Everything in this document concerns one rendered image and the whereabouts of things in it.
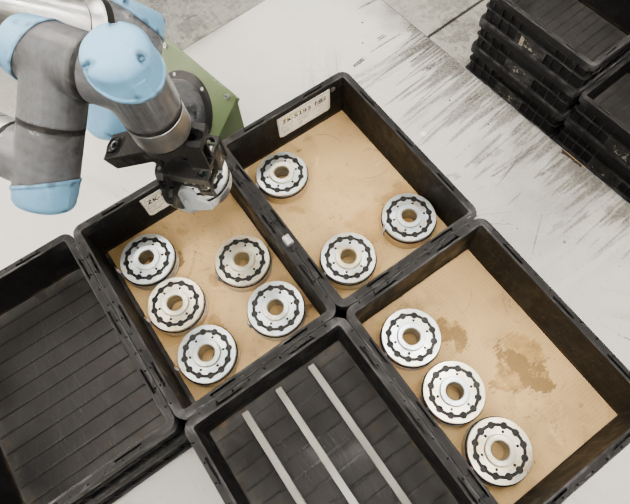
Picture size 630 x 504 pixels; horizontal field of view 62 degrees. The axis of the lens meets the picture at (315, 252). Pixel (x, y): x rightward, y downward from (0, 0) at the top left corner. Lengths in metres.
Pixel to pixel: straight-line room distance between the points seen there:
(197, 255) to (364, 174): 0.37
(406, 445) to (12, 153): 0.70
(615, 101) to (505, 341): 1.14
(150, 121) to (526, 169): 0.91
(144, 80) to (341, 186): 0.57
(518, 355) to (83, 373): 0.76
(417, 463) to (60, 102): 0.73
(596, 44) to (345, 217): 1.13
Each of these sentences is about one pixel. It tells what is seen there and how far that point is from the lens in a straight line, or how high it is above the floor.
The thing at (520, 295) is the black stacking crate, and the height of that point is 0.86.
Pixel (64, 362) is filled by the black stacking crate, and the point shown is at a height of 0.83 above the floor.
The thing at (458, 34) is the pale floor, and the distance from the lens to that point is 2.53.
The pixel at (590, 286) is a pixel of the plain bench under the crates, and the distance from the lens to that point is 1.23.
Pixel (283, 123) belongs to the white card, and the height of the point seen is 0.90.
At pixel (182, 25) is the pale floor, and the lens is 2.63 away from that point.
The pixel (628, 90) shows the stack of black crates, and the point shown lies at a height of 0.38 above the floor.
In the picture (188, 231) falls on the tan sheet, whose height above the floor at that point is 0.83.
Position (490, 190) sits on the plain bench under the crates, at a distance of 1.25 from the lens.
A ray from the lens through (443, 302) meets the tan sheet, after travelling 0.98.
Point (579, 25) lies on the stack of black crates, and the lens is 1.96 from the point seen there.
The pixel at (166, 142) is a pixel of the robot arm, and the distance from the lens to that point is 0.67.
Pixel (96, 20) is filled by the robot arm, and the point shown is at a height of 1.09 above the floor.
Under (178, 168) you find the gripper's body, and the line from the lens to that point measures 0.75.
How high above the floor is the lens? 1.75
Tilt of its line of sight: 67 degrees down
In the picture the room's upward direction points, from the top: 6 degrees counter-clockwise
